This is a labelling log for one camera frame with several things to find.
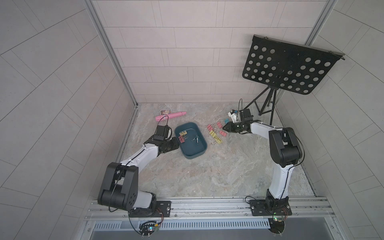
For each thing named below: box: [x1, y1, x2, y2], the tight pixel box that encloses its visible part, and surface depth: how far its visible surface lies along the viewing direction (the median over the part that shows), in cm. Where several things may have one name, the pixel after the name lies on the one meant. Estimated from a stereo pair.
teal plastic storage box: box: [174, 122, 208, 159], surface depth 96 cm
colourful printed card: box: [160, 108, 173, 116], surface depth 111 cm
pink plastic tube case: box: [155, 111, 187, 122], surface depth 111 cm
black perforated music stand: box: [242, 34, 346, 125], surface depth 77 cm
